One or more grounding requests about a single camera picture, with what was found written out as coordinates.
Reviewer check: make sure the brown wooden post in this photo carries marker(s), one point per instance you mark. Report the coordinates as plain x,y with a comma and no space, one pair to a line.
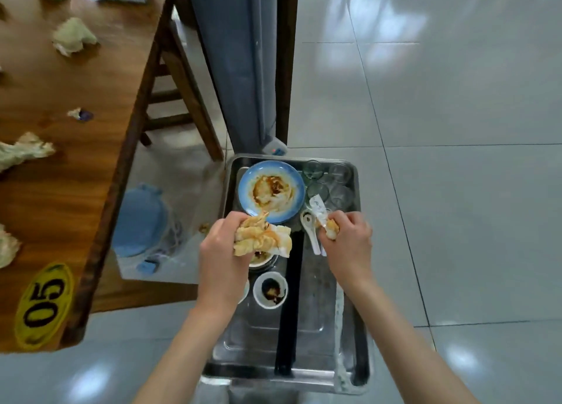
287,44

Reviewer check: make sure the long paper chopstick sleeve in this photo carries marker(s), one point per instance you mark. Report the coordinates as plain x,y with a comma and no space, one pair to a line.
317,206

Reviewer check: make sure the person's right hand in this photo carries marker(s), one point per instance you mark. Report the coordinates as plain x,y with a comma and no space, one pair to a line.
351,254

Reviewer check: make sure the person's left forearm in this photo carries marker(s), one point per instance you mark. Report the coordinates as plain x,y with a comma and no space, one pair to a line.
184,360

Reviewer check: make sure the used napkins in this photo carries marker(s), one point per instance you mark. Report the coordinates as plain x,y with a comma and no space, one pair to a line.
72,35

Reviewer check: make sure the blue plastic trash bin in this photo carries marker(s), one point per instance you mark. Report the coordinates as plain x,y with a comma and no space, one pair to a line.
140,221

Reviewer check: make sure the blue rimmed plate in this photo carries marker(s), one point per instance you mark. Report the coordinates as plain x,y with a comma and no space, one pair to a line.
250,188

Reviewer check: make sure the white spoon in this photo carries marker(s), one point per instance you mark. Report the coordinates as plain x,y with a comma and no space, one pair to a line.
309,224

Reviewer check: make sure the metal tray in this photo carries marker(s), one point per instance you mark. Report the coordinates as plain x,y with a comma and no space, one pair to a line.
250,338

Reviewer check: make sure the white power strip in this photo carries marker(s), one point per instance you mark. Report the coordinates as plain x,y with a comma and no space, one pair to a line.
275,147

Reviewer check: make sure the person's right forearm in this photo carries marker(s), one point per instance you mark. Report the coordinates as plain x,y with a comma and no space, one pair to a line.
408,355

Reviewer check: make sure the white bowl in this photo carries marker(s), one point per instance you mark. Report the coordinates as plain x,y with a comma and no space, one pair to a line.
261,261

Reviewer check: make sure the grey blue pillar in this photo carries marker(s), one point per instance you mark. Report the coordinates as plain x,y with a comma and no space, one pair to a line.
237,44

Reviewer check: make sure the dark wooden table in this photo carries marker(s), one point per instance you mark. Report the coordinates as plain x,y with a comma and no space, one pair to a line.
66,197

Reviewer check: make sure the person's left hand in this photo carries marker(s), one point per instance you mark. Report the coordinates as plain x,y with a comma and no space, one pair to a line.
219,267

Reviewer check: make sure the yellow oval number sticker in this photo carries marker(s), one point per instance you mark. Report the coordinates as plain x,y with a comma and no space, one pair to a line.
44,305

